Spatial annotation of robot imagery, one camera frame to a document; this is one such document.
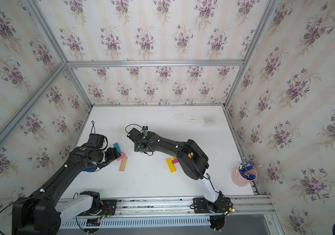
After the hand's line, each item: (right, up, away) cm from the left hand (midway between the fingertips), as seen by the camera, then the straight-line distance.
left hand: (117, 158), depth 82 cm
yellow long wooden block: (+31, -6, +6) cm, 32 cm away
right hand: (+14, +4, +8) cm, 17 cm away
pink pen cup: (+68, -6, -9) cm, 68 cm away
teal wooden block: (-6, +5, +14) cm, 16 cm away
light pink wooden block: (+1, 0, +8) cm, 8 cm away
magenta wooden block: (+33, -4, +6) cm, 34 cm away
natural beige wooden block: (+1, -5, +6) cm, 8 cm away
